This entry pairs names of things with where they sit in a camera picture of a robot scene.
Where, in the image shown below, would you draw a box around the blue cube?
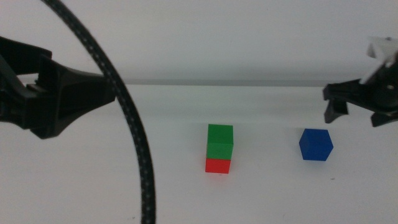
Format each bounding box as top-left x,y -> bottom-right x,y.
298,128 -> 334,162

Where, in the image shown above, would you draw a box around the green cube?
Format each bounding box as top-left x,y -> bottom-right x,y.
206,124 -> 234,161

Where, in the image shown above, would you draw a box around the red cube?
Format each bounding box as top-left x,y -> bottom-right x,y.
205,157 -> 232,174

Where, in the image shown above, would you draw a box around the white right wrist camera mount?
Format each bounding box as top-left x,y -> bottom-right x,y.
360,36 -> 398,85

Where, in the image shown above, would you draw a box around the black braided cable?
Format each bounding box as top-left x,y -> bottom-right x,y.
40,0 -> 156,224

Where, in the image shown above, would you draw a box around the grey table edge rail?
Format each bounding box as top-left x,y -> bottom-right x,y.
123,78 -> 330,87

